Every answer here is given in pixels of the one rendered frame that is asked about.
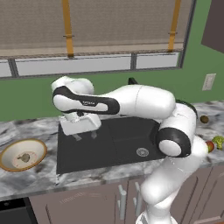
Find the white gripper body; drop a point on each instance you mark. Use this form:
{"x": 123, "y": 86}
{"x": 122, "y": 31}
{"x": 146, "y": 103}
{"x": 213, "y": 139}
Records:
{"x": 80, "y": 124}

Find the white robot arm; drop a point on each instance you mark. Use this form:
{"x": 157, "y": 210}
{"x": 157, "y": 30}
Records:
{"x": 145, "y": 100}

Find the black sink basin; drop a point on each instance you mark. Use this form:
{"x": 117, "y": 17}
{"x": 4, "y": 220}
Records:
{"x": 108, "y": 143}

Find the cream bowl with brown rim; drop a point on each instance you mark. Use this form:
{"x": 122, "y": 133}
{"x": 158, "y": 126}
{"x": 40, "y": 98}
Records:
{"x": 23, "y": 154}

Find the black tap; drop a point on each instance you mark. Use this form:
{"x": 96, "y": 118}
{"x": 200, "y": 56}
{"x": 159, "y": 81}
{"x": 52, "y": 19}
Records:
{"x": 132, "y": 80}

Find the brown cupboard door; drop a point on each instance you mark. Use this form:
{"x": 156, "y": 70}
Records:
{"x": 131, "y": 201}
{"x": 201, "y": 195}
{"x": 78, "y": 204}

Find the black dishwasher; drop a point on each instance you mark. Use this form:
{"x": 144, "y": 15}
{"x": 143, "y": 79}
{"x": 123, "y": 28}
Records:
{"x": 16, "y": 211}

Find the brown kiwi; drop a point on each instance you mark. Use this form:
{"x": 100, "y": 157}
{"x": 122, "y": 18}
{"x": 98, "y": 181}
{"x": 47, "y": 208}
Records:
{"x": 204, "y": 119}

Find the green broccoli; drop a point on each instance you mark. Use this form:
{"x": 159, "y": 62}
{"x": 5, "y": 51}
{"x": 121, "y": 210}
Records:
{"x": 218, "y": 142}

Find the white wall socket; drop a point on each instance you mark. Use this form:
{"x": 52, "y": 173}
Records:
{"x": 208, "y": 82}

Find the dark wall cupboard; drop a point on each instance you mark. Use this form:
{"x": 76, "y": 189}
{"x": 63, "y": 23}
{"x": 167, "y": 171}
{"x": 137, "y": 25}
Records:
{"x": 214, "y": 24}

